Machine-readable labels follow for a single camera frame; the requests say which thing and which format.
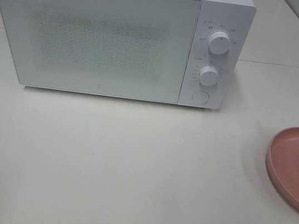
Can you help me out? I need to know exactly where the lower white timer knob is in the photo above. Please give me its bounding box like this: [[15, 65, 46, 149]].
[[198, 66, 219, 87]]

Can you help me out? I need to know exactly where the white microwave oven body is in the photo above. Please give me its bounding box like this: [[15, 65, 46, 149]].
[[0, 0, 259, 121]]

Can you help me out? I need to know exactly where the upper white power knob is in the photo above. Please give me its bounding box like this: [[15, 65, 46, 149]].
[[208, 31, 232, 55]]

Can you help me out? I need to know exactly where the pink round plate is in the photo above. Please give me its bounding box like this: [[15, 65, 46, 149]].
[[266, 127, 299, 211]]

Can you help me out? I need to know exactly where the white microwave door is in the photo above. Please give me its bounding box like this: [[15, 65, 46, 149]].
[[0, 0, 200, 103]]

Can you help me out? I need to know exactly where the round white door button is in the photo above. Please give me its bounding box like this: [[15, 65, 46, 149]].
[[192, 91, 209, 105]]

